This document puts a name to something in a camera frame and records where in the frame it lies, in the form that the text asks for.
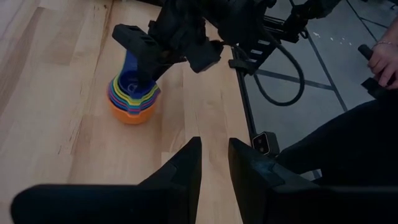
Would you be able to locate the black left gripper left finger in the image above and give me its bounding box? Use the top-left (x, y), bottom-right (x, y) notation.
top-left (10, 136), bottom-right (203, 224)

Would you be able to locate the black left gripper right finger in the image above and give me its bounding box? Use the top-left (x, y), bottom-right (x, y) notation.
top-left (228, 138), bottom-right (398, 224)

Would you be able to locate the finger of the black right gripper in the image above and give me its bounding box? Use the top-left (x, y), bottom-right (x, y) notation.
top-left (111, 24), bottom-right (171, 85)
top-left (185, 39), bottom-right (225, 75)

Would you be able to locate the small dark blue measuring cup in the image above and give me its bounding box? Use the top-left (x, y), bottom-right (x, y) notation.
top-left (117, 49), bottom-right (159, 101)

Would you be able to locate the green measuring cup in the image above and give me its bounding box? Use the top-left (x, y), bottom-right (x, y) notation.
top-left (114, 74), bottom-right (160, 103)

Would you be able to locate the yellow measuring cup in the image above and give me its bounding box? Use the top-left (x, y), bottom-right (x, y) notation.
top-left (112, 75), bottom-right (160, 106)

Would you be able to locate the teal measuring cup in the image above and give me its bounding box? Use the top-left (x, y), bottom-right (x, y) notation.
top-left (110, 79), bottom-right (161, 109)

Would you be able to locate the red measuring cup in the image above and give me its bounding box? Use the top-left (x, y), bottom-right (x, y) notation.
top-left (109, 82), bottom-right (162, 111)

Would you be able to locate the orange measuring cup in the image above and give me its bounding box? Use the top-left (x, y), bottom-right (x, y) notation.
top-left (108, 93), bottom-right (158, 126)

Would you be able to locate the person's leg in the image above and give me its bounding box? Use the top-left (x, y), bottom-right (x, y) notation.
top-left (275, 98), bottom-right (398, 187)

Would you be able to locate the person's hand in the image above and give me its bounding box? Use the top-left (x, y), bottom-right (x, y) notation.
top-left (368, 18), bottom-right (398, 90)

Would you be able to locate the small grey depth camera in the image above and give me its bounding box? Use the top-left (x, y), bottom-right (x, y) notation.
top-left (251, 131), bottom-right (280, 156)

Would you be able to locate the thick black hanging cable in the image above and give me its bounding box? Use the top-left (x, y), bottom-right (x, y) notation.
top-left (253, 40), bottom-right (306, 107)

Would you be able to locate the black handle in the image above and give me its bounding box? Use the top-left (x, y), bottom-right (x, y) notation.
top-left (357, 44), bottom-right (398, 99)

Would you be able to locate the person's bracelet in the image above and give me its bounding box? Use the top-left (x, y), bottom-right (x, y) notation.
top-left (371, 39), bottom-right (395, 49)

